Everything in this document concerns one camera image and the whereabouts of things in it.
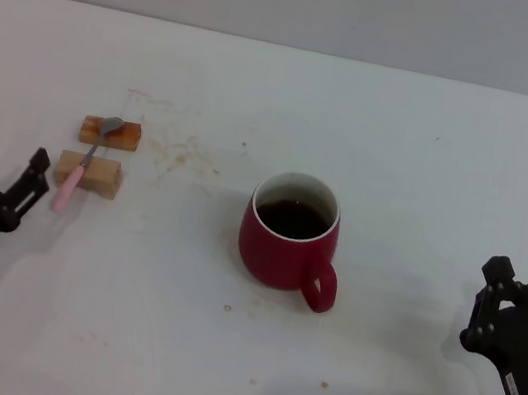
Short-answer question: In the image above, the orange stained wooden block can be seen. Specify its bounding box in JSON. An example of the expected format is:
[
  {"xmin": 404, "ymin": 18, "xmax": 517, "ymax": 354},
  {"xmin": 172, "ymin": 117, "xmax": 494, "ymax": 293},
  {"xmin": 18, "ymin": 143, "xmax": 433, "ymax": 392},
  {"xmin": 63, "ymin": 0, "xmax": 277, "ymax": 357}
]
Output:
[{"xmin": 77, "ymin": 113, "xmax": 145, "ymax": 155}]

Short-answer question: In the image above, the pink handled metal spoon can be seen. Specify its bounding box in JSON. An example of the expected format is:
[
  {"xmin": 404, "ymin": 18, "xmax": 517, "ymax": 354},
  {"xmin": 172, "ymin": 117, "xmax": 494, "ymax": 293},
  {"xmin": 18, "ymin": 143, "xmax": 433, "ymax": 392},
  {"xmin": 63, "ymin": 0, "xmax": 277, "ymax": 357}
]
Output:
[{"xmin": 49, "ymin": 108, "xmax": 126, "ymax": 221}]

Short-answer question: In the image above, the plain light wooden block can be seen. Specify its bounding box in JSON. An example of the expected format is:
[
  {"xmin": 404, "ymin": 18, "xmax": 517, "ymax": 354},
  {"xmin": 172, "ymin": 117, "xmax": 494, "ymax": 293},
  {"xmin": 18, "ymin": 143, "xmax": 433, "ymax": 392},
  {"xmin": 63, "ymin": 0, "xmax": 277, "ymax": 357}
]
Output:
[{"xmin": 49, "ymin": 148, "xmax": 127, "ymax": 203}]

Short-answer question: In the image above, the red ceramic coffee cup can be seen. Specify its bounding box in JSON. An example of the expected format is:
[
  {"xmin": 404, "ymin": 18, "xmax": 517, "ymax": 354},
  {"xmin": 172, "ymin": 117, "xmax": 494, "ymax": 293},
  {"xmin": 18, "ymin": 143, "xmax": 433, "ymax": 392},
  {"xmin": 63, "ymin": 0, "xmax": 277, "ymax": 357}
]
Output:
[{"xmin": 228, "ymin": 164, "xmax": 357, "ymax": 317}]

